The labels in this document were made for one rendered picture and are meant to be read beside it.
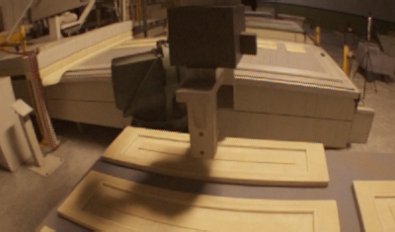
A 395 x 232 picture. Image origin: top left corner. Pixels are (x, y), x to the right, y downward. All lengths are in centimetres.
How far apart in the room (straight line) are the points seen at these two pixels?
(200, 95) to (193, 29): 13
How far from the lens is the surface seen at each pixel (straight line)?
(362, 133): 248
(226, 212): 58
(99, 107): 279
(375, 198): 70
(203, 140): 56
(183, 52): 54
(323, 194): 67
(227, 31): 51
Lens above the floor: 147
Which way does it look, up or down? 26 degrees down
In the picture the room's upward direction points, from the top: 3 degrees counter-clockwise
